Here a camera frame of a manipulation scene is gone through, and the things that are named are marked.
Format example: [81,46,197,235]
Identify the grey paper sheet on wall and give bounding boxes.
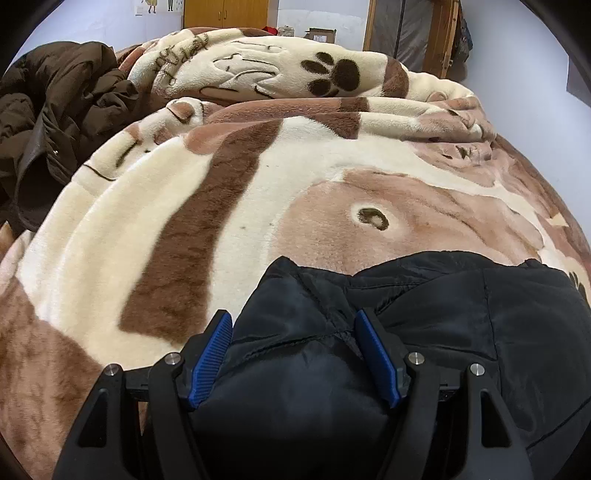
[565,59,591,104]

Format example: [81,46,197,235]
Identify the yellow wooden wardrobe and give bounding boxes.
[183,0,269,30]

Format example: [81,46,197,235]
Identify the black puffer jacket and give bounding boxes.
[189,250,591,480]

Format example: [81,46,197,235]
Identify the hanging dark clothes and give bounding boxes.
[453,21,474,85]

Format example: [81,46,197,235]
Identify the brown puffer jacket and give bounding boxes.
[0,41,140,232]

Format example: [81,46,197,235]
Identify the wall poster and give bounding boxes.
[133,0,185,17]

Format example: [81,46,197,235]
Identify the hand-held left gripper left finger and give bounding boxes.
[53,310,234,480]

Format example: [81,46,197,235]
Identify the brown cream paw-print blanket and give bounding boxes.
[0,27,591,480]

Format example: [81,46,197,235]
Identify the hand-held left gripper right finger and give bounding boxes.
[355,308,533,480]

